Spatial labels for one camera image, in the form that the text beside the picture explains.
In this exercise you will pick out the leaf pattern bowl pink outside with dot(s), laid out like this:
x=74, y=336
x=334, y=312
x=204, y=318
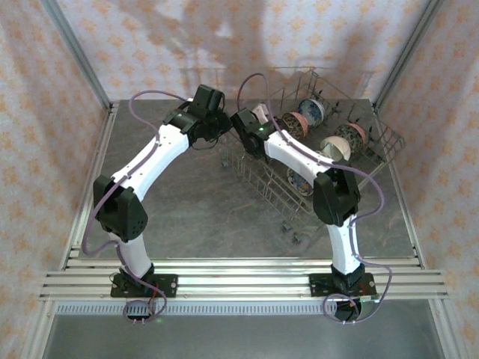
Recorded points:
x=293, y=125

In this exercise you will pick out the blue yellow mandala bowl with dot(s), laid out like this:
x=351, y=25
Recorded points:
x=298, y=182

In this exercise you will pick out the red-brown lattice pattern bowl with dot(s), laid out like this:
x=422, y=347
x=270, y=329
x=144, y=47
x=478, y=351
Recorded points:
x=312, y=111

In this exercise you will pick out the brown leaf bowl beige outside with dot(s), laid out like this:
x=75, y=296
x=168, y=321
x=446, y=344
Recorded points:
x=335, y=147

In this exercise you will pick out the blue white floral bowl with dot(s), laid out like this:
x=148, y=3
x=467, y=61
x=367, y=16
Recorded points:
x=350, y=135

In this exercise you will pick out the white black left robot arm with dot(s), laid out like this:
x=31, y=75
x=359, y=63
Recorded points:
x=149, y=157

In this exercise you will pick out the small green circuit board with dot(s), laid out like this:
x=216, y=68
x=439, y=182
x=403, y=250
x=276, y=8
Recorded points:
x=370, y=298

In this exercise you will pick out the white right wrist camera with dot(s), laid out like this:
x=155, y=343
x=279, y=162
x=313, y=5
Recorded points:
x=260, y=112

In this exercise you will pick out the aluminium side rail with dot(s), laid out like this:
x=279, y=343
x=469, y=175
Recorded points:
x=409, y=224
x=106, y=129

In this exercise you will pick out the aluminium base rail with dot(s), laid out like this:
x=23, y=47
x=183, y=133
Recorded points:
x=243, y=280

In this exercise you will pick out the aluminium frame post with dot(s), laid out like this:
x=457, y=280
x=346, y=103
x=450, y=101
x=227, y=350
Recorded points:
x=80, y=56
x=406, y=56

